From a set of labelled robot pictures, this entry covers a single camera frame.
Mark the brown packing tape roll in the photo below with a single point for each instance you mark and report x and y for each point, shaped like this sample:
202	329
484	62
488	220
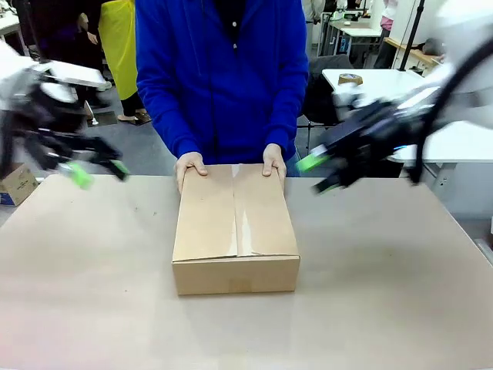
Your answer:
350	79

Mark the black chair with dark jacket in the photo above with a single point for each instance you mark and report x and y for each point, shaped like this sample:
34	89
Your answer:
327	77

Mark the grey metal-frame workbench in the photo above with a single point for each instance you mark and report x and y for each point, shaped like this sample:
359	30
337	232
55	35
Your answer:
354	32

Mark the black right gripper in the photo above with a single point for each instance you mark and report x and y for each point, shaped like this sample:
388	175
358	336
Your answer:
366	135

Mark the person in dark purple clothes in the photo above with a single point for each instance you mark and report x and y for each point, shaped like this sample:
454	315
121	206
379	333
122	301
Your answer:
65	31

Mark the person's torso blue hoodie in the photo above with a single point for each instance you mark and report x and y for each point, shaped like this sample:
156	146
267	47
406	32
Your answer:
219	77

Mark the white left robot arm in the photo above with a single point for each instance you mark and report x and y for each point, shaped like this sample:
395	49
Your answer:
23	65

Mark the person in pink top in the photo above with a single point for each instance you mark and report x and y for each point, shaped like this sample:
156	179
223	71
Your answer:
388	15

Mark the person's right hand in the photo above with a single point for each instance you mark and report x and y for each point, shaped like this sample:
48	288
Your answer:
188	161

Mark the small white tilted table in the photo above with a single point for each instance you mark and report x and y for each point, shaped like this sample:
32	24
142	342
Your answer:
77	73

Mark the person's right forearm blue sleeve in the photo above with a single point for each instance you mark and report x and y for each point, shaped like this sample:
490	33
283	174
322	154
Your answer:
177	131

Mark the black tripod pole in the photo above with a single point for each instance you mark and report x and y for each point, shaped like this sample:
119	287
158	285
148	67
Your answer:
411	34

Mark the person's left hand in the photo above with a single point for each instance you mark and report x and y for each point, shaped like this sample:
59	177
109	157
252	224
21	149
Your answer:
275	156

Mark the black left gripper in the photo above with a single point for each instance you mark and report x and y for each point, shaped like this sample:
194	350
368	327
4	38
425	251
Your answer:
36	123

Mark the person in yellow apron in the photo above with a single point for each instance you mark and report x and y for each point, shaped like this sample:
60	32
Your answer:
117	46

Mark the small printed cardboard box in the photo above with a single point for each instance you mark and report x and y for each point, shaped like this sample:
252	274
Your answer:
17	185

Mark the wooden-top background table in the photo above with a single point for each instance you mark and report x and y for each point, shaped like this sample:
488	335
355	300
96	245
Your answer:
418	50

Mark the white table with tape roll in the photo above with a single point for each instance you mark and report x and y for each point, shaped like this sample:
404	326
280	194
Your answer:
454	135

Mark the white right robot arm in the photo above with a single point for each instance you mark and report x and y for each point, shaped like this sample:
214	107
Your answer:
462	58

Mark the brown cardboard shipping box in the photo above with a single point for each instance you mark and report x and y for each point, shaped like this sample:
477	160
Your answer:
235	239

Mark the clear packing tape strip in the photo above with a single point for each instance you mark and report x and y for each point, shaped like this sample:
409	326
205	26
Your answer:
243	219

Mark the person's left forearm blue sleeve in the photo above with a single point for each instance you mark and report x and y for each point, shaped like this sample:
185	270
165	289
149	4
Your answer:
287	123

